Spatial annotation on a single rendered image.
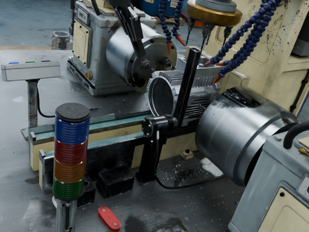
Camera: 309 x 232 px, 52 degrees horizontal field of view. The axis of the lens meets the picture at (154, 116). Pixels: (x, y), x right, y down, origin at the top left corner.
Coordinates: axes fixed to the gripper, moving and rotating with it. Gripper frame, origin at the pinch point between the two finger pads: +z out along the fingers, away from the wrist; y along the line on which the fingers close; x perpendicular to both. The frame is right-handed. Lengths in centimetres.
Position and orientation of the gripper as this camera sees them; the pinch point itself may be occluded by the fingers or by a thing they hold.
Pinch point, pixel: (138, 47)
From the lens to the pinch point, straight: 103.3
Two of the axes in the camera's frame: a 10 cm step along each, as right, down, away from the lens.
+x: -8.0, 5.6, -2.3
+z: 2.6, 6.6, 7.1
